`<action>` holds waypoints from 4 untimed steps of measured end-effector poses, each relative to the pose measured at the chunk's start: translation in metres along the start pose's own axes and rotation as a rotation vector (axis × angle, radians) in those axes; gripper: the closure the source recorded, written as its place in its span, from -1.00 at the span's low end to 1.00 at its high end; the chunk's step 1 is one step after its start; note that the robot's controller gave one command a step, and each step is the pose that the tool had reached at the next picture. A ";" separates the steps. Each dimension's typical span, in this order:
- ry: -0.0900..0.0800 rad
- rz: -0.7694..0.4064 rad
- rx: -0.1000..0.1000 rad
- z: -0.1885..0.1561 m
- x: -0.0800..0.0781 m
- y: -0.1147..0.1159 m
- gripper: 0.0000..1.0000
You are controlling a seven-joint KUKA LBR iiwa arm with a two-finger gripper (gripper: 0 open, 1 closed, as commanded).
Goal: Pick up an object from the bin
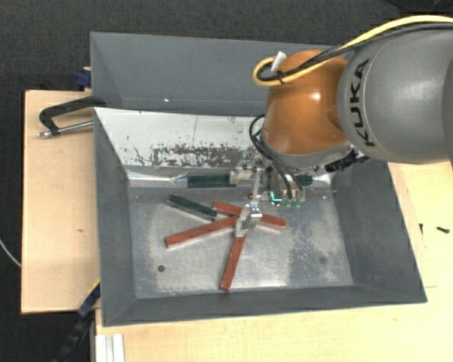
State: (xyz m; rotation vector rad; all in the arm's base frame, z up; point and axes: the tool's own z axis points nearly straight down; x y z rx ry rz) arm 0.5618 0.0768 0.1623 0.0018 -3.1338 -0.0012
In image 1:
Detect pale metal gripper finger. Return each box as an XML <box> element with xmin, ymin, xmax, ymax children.
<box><xmin>235</xmin><ymin>206</ymin><xmax>252</xmax><ymax>238</ymax></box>
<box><xmin>242</xmin><ymin>202</ymin><xmax>264</xmax><ymax>238</ymax></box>

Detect red-brown flat block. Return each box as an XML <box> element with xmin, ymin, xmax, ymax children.
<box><xmin>218</xmin><ymin>235</ymin><xmax>248</xmax><ymax>293</ymax></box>
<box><xmin>164</xmin><ymin>215</ymin><xmax>239</xmax><ymax>250</ymax></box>
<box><xmin>211</xmin><ymin>201</ymin><xmax>288</xmax><ymax>229</ymax></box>

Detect grey metal bin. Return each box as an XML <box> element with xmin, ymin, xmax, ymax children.
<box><xmin>89</xmin><ymin>31</ymin><xmax>428</xmax><ymax>327</ymax></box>

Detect pale wood flat board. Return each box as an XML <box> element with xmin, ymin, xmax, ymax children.
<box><xmin>20</xmin><ymin>89</ymin><xmax>101</xmax><ymax>314</ymax></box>

